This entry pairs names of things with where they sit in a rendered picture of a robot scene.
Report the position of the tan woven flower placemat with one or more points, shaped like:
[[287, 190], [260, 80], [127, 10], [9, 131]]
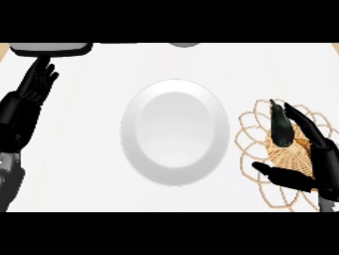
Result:
[[291, 159]]

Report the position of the dark green oblong food item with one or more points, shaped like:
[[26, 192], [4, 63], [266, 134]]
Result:
[[282, 127]]

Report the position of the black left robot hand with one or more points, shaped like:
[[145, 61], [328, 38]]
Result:
[[19, 113]]

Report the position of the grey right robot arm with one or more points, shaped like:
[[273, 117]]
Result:
[[332, 206]]

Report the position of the white oval plate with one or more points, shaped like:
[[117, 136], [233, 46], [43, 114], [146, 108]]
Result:
[[176, 132]]

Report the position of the small grey rounded object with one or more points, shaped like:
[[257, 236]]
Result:
[[185, 44]]

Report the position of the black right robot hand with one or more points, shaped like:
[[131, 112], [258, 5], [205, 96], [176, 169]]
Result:
[[331, 169]]

